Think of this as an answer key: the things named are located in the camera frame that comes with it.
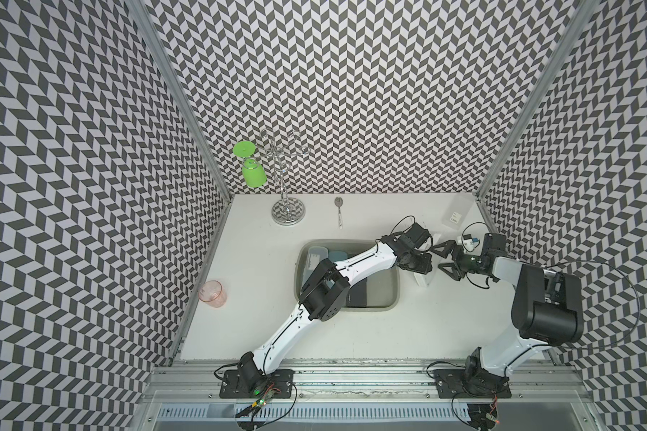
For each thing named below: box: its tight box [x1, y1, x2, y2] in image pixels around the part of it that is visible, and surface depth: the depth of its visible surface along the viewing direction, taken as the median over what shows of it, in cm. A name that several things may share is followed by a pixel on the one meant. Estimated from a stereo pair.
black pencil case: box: [346, 277, 368, 308], surface depth 88 cm
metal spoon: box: [334, 196, 344, 230], surface depth 118 cm
